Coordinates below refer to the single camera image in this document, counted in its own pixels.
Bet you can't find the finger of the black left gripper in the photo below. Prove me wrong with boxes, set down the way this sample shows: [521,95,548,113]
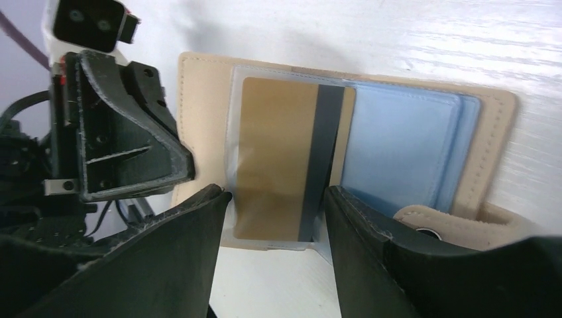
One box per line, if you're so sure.
[123,62,178,139]

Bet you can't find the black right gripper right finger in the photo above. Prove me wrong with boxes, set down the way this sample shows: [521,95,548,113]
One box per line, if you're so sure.
[324,186,561,317]

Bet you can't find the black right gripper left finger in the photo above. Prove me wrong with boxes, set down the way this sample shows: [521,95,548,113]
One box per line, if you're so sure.
[1,184,232,317]

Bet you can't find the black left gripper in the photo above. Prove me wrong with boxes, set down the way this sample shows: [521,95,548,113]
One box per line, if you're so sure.
[1,50,196,246]

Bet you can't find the beige card holder wallet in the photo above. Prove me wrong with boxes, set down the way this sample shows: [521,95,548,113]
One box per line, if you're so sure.
[172,52,539,250]

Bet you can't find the gold card grey stripe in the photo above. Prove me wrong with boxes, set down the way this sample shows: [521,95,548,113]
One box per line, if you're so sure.
[233,77,356,242]

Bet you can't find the blue plastic card sleeves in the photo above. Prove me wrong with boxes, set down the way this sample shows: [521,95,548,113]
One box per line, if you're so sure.
[225,65,480,260]

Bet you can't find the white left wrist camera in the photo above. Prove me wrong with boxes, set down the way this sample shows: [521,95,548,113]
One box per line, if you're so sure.
[41,0,141,66]

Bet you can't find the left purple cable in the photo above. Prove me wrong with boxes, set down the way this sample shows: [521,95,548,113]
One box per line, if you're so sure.
[0,11,51,71]

